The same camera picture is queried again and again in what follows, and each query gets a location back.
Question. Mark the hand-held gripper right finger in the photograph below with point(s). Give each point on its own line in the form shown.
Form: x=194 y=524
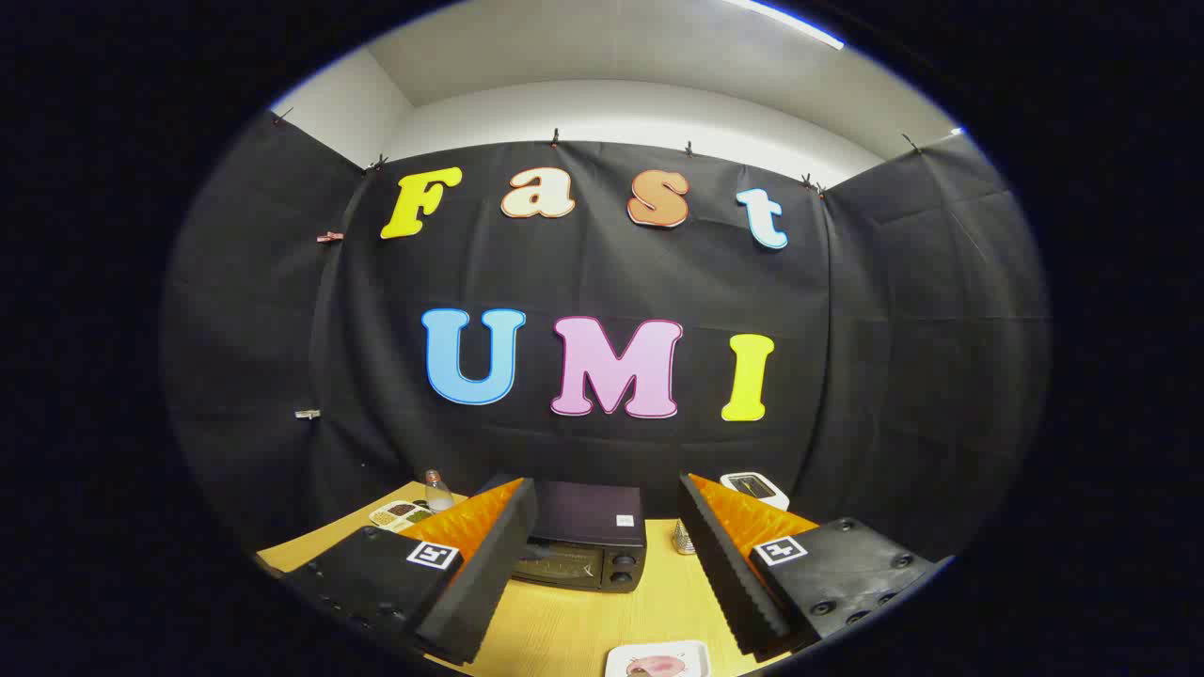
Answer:
x=729 y=574

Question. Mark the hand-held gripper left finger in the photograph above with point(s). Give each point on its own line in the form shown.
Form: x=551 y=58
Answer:
x=489 y=574

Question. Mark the pink ham slice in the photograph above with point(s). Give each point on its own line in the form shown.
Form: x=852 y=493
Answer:
x=658 y=668

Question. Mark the white square plate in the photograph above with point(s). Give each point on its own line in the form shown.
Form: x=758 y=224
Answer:
x=621 y=658

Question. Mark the clear plastic bottle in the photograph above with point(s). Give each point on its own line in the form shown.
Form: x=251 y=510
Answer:
x=438 y=494

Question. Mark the white bread toaster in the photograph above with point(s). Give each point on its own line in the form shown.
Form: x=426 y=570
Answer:
x=752 y=486

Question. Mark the black toaster oven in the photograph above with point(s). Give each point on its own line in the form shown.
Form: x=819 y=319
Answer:
x=588 y=527

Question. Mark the white divided bean dish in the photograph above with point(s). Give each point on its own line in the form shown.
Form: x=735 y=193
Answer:
x=400 y=513

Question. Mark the black backdrop cloth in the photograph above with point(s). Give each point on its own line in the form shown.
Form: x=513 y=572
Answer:
x=602 y=273

